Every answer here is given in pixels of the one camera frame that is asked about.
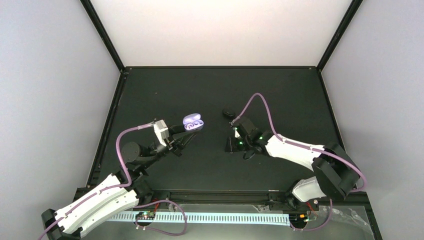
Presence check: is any purple earbud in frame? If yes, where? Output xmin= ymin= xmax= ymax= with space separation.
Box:
xmin=184 ymin=122 xmax=197 ymax=131

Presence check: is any lavender earbud charging case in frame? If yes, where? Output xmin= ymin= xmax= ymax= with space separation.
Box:
xmin=182 ymin=113 xmax=205 ymax=132

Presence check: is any black earbud charging case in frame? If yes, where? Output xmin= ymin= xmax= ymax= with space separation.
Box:
xmin=222 ymin=108 xmax=236 ymax=120

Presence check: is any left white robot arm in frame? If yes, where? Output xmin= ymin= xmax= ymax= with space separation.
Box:
xmin=39 ymin=120 xmax=204 ymax=240

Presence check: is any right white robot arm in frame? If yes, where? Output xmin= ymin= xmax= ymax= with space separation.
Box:
xmin=225 ymin=117 xmax=360 ymax=210

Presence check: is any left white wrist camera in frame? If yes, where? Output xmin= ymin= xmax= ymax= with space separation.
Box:
xmin=153 ymin=119 xmax=170 ymax=147

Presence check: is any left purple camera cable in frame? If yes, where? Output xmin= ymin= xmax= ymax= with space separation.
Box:
xmin=37 ymin=121 xmax=157 ymax=240

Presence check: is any purple camera cable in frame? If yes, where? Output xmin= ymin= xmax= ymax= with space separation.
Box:
xmin=231 ymin=92 xmax=369 ymax=194
xmin=37 ymin=121 xmax=157 ymax=240

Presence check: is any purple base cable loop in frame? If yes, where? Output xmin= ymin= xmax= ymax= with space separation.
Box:
xmin=134 ymin=200 xmax=189 ymax=237

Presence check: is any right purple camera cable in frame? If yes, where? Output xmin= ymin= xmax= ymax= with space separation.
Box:
xmin=231 ymin=92 xmax=369 ymax=194

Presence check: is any black aluminium front rail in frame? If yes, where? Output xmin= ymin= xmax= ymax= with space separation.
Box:
xmin=74 ymin=187 xmax=369 ymax=206

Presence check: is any white slotted cable duct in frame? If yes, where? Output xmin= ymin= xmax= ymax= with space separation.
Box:
xmin=108 ymin=211 xmax=290 ymax=226

